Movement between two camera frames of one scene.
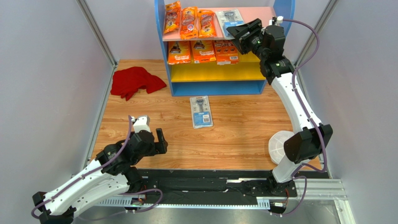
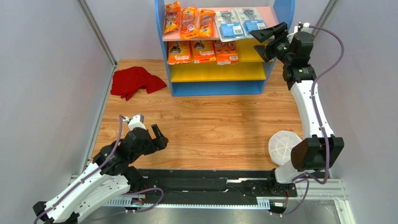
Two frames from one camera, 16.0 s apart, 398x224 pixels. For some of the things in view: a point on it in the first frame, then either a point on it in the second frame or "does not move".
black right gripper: [250, 38] → [272, 47]
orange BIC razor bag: [189, 24] does not move
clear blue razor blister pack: [201, 112] → [250, 19]
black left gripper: [160, 147] does not move
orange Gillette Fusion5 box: [179, 52] does not move
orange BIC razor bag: [207, 27] does not move
